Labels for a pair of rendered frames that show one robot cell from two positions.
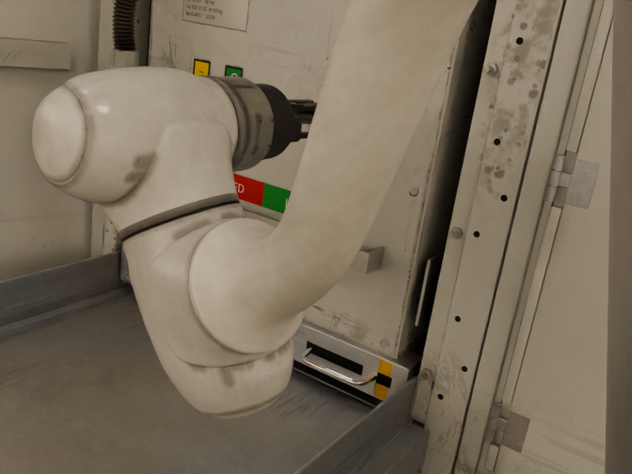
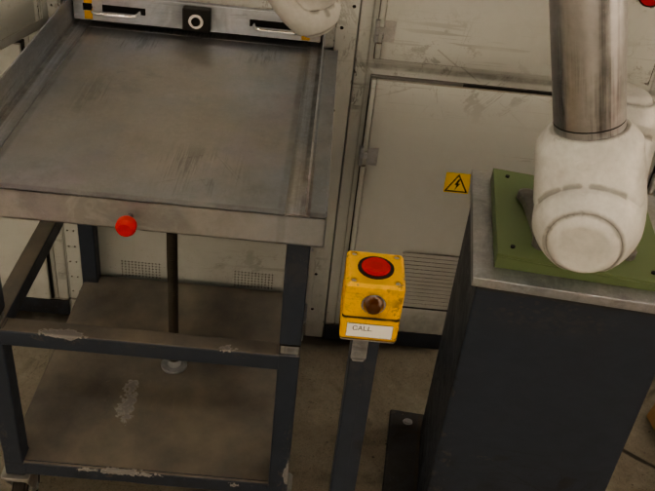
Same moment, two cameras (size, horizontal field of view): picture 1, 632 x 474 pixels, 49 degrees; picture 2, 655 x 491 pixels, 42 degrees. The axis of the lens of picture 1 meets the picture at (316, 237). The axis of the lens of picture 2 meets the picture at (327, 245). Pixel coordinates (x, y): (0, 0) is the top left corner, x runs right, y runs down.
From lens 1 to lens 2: 111 cm
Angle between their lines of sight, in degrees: 34
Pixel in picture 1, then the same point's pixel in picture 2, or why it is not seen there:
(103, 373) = (144, 71)
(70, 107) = not seen: outside the picture
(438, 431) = (342, 48)
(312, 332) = (252, 12)
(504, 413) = (381, 23)
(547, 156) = not seen: outside the picture
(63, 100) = not seen: outside the picture
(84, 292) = (62, 32)
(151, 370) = (167, 62)
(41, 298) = (51, 41)
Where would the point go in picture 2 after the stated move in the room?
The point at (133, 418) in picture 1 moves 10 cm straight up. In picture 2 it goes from (192, 85) to (192, 37)
